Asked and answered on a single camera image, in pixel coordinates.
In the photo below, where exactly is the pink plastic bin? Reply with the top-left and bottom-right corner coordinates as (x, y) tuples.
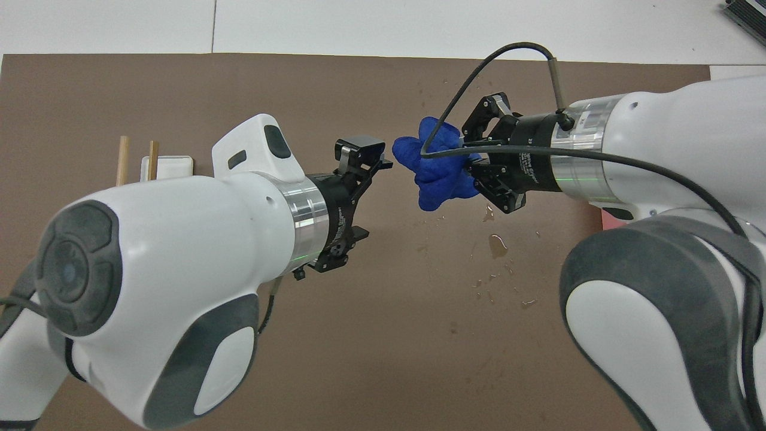
(589, 202), (636, 232)

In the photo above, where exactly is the blue towel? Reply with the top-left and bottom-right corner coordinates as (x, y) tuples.
(392, 116), (483, 212)

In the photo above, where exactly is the white rack tray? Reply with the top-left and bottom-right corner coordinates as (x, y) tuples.
(140, 156), (194, 183)

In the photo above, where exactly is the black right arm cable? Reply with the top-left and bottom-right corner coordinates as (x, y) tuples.
(419, 41), (766, 431)

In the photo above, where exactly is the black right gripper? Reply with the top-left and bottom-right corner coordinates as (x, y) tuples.
(461, 92), (568, 215)

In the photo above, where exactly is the dark striped device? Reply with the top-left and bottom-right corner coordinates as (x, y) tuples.
(723, 0), (766, 32)

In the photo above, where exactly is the brown table mat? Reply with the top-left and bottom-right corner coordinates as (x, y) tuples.
(0, 53), (712, 431)

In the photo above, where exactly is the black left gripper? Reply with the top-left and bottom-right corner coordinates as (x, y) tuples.
(292, 136), (394, 282)

